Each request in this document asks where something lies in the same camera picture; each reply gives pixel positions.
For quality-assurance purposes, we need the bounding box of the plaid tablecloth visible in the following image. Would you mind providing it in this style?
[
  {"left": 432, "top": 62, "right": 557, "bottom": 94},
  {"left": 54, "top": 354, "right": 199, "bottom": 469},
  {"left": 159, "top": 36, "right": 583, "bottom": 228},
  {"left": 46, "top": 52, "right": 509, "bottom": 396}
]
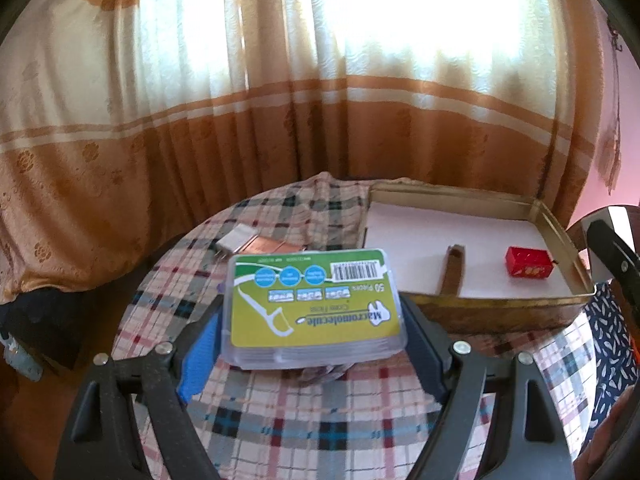
[{"left": 111, "top": 172, "right": 621, "bottom": 480}]

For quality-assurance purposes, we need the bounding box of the orange and cream curtain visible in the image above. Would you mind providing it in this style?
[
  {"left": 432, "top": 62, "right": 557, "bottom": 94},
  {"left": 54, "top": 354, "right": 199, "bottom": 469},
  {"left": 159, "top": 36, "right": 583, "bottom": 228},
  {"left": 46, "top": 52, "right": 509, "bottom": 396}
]
[{"left": 0, "top": 0, "right": 626, "bottom": 306}]

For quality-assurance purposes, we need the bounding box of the dark blue patterned cloth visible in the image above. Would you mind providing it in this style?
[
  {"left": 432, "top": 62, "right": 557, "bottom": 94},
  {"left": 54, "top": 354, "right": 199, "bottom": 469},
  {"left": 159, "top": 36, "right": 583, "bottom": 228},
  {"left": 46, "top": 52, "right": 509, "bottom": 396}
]
[{"left": 585, "top": 280, "right": 640, "bottom": 441}]

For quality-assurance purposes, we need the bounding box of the dark object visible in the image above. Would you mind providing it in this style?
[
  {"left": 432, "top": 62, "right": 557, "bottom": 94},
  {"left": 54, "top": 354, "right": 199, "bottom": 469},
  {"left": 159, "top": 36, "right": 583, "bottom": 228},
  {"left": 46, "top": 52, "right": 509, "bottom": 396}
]
[{"left": 0, "top": 287, "right": 86, "bottom": 371}]

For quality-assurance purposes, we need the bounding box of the small white box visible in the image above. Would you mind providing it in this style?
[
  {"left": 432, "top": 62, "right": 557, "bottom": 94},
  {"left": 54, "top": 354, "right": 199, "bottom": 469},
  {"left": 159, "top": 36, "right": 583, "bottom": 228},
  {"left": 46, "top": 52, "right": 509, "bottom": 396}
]
[{"left": 217, "top": 225, "right": 258, "bottom": 253}]

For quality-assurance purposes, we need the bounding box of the red toy block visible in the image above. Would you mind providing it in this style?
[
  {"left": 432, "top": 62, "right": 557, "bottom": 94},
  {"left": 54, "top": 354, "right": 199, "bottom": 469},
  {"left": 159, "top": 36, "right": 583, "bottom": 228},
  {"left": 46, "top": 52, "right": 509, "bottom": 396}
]
[{"left": 505, "top": 246, "right": 558, "bottom": 280}]

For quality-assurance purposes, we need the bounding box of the brown strap piece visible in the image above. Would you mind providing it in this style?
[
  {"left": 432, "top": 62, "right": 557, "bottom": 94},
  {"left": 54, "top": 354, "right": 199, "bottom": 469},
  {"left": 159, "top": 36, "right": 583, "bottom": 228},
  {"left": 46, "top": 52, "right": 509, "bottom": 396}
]
[{"left": 440, "top": 244, "right": 466, "bottom": 296}]

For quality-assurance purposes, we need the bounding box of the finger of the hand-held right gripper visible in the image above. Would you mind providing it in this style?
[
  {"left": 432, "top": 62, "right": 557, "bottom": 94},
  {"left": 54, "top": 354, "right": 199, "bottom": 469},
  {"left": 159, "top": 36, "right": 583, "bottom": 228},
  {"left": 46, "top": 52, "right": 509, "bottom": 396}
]
[{"left": 585, "top": 220, "right": 640, "bottom": 311}]

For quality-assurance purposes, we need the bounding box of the golden metal tin tray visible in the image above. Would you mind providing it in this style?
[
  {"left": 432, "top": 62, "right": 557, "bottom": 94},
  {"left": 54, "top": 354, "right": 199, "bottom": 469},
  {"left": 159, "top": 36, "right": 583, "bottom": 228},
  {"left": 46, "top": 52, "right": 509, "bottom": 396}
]
[{"left": 356, "top": 182, "right": 598, "bottom": 333}]

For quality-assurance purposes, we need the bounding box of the green label floss pick box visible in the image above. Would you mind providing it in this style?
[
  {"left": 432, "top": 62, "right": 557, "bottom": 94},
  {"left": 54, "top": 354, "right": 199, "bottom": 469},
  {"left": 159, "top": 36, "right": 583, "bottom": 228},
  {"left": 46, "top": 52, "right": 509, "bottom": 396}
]
[{"left": 220, "top": 247, "right": 408, "bottom": 371}]

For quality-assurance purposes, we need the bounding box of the light blue object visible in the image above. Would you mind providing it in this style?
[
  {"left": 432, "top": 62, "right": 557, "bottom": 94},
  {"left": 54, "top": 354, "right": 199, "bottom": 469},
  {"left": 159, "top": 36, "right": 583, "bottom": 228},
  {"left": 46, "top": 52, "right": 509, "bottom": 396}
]
[{"left": 2, "top": 332, "right": 43, "bottom": 383}]

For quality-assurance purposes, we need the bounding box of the white paper tin lining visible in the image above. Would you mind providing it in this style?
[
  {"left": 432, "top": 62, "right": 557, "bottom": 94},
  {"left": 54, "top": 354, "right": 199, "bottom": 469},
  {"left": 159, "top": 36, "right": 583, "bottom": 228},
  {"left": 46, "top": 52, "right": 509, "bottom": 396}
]
[{"left": 362, "top": 201, "right": 586, "bottom": 296}]

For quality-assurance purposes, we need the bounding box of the hanging wall ornament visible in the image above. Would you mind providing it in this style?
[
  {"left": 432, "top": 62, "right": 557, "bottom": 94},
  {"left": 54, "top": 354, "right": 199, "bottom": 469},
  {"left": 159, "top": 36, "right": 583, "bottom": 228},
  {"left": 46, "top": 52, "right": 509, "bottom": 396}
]
[{"left": 606, "top": 15, "right": 624, "bottom": 196}]

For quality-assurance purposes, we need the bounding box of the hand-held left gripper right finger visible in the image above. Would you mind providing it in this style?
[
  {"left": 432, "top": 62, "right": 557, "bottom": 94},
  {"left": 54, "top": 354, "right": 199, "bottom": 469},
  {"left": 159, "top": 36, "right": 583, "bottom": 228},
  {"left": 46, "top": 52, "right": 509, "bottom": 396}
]
[{"left": 400, "top": 295, "right": 576, "bottom": 480}]

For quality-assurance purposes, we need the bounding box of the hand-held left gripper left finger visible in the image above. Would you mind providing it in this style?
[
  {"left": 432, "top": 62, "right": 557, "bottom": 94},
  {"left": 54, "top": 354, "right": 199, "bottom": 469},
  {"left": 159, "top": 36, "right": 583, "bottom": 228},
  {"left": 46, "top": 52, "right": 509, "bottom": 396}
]
[{"left": 59, "top": 294, "right": 226, "bottom": 480}]

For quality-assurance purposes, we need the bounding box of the copper coloured flat box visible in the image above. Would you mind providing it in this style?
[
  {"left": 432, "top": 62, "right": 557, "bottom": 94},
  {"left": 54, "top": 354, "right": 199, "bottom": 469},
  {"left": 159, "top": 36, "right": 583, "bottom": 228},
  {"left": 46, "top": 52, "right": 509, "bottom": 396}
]
[{"left": 240, "top": 237, "right": 291, "bottom": 256}]

